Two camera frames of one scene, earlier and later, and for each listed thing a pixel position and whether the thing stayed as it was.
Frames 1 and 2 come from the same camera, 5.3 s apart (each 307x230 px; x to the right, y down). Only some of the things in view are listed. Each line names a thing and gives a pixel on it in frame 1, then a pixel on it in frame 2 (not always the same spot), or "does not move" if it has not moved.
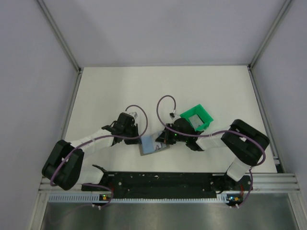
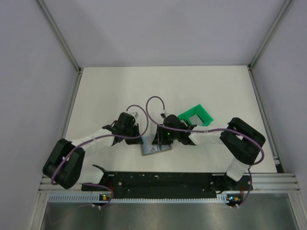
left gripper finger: [133, 141] does not move
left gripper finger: [135, 131] does not move
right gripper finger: [162, 138] to [156, 140]
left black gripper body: [127, 131] does not move
